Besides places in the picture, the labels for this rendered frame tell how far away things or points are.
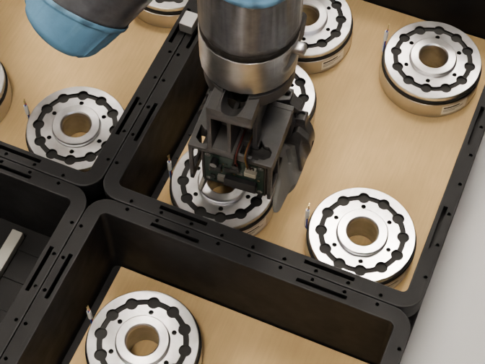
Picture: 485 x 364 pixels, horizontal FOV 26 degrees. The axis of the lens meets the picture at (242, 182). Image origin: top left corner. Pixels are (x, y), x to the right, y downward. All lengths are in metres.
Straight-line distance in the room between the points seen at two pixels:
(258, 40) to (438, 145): 0.40
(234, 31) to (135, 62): 0.43
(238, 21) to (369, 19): 0.48
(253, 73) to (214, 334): 0.31
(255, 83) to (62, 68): 0.41
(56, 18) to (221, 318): 0.33
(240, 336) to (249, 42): 0.34
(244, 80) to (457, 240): 0.49
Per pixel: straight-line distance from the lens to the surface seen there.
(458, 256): 1.18
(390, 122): 1.10
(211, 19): 0.73
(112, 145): 0.96
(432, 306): 1.15
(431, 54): 1.13
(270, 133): 0.84
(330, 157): 1.07
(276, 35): 0.73
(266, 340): 0.98
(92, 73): 1.14
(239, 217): 1.00
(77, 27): 0.83
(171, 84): 1.00
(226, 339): 0.98
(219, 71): 0.77
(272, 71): 0.76
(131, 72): 1.13
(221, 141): 0.83
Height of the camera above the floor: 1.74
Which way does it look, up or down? 60 degrees down
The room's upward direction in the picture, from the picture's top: straight up
